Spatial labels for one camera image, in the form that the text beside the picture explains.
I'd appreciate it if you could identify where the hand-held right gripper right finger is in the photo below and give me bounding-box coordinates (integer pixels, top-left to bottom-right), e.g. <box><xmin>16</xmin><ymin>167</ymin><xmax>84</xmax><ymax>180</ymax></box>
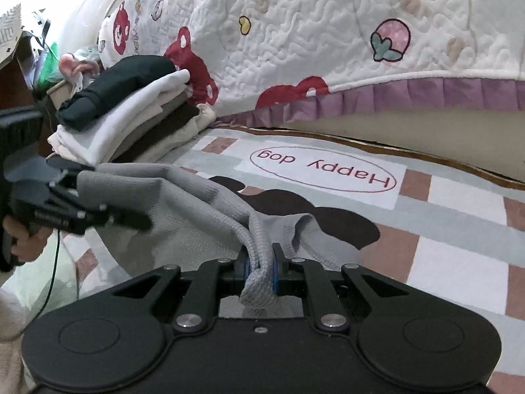
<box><xmin>272</xmin><ymin>243</ymin><xmax>411</xmax><ymax>333</ymax></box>

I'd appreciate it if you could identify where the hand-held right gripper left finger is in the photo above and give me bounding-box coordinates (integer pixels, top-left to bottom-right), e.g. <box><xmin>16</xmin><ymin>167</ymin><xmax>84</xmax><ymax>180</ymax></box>
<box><xmin>112</xmin><ymin>247</ymin><xmax>249</xmax><ymax>332</ymax></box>

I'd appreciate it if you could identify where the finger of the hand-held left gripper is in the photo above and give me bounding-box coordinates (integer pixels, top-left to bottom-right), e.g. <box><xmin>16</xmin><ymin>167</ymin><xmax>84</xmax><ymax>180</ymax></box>
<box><xmin>46</xmin><ymin>159</ymin><xmax>97</xmax><ymax>173</ymax></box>
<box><xmin>84</xmin><ymin>204</ymin><xmax>153</xmax><ymax>232</ymax></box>

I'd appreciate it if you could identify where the grey waffle shirt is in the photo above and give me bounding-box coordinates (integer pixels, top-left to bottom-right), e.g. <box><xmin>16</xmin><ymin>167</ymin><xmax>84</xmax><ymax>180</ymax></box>
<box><xmin>76</xmin><ymin>162</ymin><xmax>366</xmax><ymax>318</ymax></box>

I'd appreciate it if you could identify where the person's left hand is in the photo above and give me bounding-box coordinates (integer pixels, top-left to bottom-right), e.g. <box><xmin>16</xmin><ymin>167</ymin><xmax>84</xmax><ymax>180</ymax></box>
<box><xmin>2</xmin><ymin>217</ymin><xmax>52</xmax><ymax>261</ymax></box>

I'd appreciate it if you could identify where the brown wooden cabinet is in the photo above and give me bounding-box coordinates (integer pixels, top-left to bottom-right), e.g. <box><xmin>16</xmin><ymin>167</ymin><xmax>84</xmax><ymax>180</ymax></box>
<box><xmin>0</xmin><ymin>37</ymin><xmax>46</xmax><ymax>111</ymax></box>

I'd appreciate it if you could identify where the white folded garment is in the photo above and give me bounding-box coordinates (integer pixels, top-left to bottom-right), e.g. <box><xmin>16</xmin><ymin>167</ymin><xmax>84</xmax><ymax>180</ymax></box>
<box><xmin>47</xmin><ymin>70</ymin><xmax>191</xmax><ymax>165</ymax></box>

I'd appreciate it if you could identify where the cardboard box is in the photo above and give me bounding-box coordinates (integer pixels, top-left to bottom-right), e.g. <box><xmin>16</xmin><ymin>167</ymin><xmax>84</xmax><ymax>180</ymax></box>
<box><xmin>45</xmin><ymin>78</ymin><xmax>76</xmax><ymax>109</ymax></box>

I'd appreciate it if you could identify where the green plastic bag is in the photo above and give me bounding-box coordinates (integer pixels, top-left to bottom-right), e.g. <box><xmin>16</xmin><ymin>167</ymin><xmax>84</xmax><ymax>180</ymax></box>
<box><xmin>37</xmin><ymin>41</ymin><xmax>62</xmax><ymax>89</ymax></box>

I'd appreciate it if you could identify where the pink plush toy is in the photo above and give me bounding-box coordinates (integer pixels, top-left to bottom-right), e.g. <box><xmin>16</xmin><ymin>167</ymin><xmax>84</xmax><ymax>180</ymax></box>
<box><xmin>58</xmin><ymin>55</ymin><xmax>99</xmax><ymax>87</ymax></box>

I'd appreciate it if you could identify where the dark green folded garment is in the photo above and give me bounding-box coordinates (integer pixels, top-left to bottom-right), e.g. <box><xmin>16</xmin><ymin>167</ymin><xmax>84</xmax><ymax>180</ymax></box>
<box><xmin>55</xmin><ymin>55</ymin><xmax>177</xmax><ymax>132</ymax></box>

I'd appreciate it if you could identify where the patterned paper sheet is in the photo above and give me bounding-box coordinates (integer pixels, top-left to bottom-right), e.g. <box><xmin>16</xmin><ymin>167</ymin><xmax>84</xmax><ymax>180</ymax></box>
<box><xmin>0</xmin><ymin>4</ymin><xmax>23</xmax><ymax>68</ymax></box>

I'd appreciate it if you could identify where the beige folded garment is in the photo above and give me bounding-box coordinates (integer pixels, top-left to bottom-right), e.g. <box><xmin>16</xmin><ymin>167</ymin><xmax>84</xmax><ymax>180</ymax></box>
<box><xmin>111</xmin><ymin>88</ymin><xmax>193</xmax><ymax>148</ymax></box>

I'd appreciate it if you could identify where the cream folded garment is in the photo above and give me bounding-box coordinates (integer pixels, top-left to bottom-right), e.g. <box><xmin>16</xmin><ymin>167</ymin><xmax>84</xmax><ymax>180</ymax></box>
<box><xmin>135</xmin><ymin>104</ymin><xmax>216</xmax><ymax>165</ymax></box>

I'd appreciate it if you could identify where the white bed headboard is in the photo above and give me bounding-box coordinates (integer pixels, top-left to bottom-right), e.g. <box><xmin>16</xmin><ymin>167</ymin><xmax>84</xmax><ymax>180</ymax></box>
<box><xmin>61</xmin><ymin>0</ymin><xmax>136</xmax><ymax>56</ymax></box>

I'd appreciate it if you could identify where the person's beige clothing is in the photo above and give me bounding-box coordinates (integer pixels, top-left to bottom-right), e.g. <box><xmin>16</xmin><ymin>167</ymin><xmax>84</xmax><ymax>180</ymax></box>
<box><xmin>0</xmin><ymin>285</ymin><xmax>31</xmax><ymax>394</ymax></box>

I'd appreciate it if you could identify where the printed dog rug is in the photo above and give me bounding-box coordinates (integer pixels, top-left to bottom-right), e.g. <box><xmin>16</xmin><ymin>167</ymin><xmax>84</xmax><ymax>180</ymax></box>
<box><xmin>53</xmin><ymin>125</ymin><xmax>525</xmax><ymax>394</ymax></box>

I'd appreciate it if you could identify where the beige bed base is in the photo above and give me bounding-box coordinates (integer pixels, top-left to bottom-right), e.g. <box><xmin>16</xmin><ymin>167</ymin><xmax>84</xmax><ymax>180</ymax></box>
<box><xmin>279</xmin><ymin>109</ymin><xmax>525</xmax><ymax>152</ymax></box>

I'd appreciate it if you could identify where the quilted strawberry print bedspread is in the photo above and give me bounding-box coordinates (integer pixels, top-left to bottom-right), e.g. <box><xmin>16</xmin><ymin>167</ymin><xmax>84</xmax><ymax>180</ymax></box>
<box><xmin>96</xmin><ymin>0</ymin><xmax>525</xmax><ymax>124</ymax></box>

